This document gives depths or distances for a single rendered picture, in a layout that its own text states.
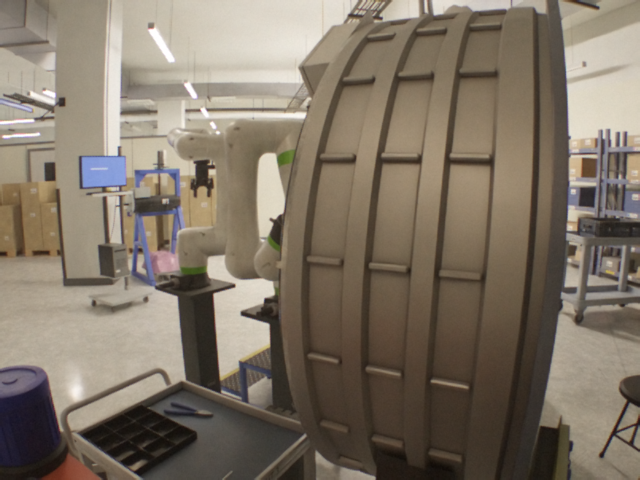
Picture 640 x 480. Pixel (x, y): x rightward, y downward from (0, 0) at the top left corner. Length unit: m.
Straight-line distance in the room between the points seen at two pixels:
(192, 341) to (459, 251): 1.47
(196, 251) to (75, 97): 4.44
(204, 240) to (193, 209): 5.97
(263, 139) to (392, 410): 0.91
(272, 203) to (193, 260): 7.07
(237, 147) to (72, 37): 5.04
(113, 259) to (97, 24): 3.10
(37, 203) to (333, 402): 8.10
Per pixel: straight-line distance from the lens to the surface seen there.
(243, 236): 1.37
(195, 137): 1.81
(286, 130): 1.38
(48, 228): 8.61
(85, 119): 5.91
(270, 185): 8.80
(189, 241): 1.80
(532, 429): 0.69
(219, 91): 11.17
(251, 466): 1.17
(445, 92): 0.75
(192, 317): 1.87
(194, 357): 1.95
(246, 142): 1.34
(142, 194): 5.84
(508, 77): 0.76
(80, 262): 6.01
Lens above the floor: 1.39
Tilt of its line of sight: 9 degrees down
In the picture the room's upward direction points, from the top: straight up
